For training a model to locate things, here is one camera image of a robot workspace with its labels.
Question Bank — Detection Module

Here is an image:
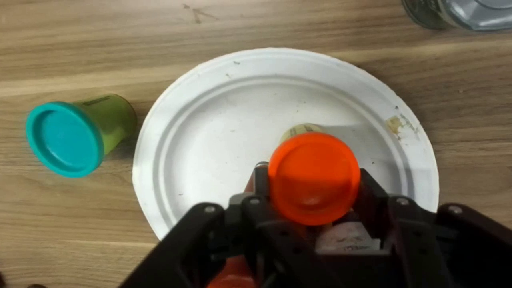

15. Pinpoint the teal lid green tub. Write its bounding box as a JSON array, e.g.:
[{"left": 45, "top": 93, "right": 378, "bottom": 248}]
[{"left": 26, "top": 95, "right": 138, "bottom": 178}]

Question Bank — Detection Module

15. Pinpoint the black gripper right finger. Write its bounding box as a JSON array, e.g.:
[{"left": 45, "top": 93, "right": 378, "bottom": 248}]
[{"left": 349, "top": 171, "right": 455, "bottom": 288}]

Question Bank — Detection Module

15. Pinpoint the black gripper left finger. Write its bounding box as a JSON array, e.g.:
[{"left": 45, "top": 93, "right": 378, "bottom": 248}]
[{"left": 229, "top": 160, "right": 333, "bottom": 288}]

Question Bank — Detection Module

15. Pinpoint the orange lid yellow tub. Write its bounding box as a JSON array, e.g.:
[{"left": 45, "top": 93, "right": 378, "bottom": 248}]
[{"left": 268, "top": 123, "right": 361, "bottom": 226}]

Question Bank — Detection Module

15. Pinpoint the white paper plate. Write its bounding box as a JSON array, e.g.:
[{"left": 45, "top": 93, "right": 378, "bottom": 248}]
[{"left": 133, "top": 48, "right": 441, "bottom": 239}]

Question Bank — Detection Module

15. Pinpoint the white blue label bottle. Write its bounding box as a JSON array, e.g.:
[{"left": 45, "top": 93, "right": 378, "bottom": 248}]
[{"left": 316, "top": 221, "right": 381, "bottom": 255}]

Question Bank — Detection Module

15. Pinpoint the green label tin can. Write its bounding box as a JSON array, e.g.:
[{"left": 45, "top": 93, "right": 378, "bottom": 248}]
[{"left": 402, "top": 0, "right": 512, "bottom": 32}]

